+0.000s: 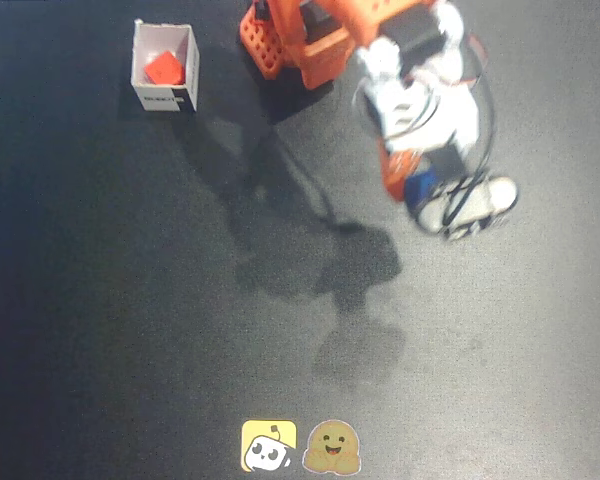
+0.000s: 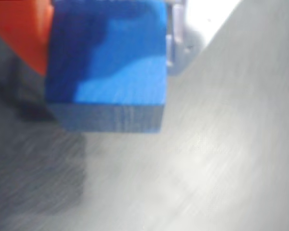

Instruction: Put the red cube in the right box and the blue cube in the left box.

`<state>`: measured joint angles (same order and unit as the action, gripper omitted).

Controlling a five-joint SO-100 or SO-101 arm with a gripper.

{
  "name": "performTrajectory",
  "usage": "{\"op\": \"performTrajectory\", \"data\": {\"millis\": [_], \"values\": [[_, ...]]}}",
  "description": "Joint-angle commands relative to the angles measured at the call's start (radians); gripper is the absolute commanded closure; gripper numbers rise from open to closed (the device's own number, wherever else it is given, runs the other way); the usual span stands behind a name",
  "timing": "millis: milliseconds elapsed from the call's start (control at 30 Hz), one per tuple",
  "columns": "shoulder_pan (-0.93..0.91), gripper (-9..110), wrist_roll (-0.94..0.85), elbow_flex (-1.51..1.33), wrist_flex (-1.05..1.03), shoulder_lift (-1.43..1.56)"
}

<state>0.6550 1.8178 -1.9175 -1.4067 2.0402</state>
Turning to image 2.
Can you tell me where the blue wooden cube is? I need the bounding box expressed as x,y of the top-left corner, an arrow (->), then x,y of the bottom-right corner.
44,0 -> 168,133

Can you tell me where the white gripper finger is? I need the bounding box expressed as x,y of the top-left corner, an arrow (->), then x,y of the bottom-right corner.
165,0 -> 243,77

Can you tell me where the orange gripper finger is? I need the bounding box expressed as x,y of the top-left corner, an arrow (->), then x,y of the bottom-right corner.
0,0 -> 54,77

